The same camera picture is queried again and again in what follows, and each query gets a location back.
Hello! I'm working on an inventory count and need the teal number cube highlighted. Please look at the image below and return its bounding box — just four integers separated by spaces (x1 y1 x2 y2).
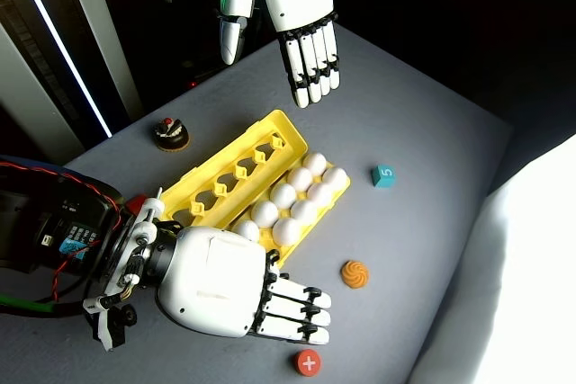
371 164 398 189

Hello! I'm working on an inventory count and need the orange swirl cookie toy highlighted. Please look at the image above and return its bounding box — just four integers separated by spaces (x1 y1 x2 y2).
340 259 370 289

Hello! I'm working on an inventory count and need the grey table cloth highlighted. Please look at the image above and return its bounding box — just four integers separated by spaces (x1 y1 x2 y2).
0 22 517 384

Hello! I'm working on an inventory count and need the white post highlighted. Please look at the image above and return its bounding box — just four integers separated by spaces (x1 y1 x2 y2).
58 0 145 122

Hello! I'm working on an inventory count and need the yellow egg box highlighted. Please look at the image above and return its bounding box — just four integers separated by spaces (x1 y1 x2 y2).
159 109 352 271

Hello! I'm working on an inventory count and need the grey panel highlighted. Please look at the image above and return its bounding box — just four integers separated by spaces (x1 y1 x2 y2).
0 22 86 165

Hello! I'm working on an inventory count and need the white cloth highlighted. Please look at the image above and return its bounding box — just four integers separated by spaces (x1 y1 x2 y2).
407 129 576 384

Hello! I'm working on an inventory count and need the white light strip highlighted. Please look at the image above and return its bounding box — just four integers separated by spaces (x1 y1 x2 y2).
9 0 113 138

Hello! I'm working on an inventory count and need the white toy egg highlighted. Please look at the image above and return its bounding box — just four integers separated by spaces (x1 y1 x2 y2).
301 152 329 177
306 182 334 206
286 166 314 192
272 217 302 247
269 183 298 210
321 166 349 191
250 201 280 229
231 219 261 244
290 199 319 226

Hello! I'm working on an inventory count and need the red plus sign disc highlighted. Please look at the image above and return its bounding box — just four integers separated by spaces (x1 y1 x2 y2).
294 349 323 378

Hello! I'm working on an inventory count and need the chocolate cake toy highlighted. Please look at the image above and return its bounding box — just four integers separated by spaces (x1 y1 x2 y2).
154 117 191 153

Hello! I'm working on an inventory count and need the red block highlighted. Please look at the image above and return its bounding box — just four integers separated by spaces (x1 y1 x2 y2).
125 194 149 217

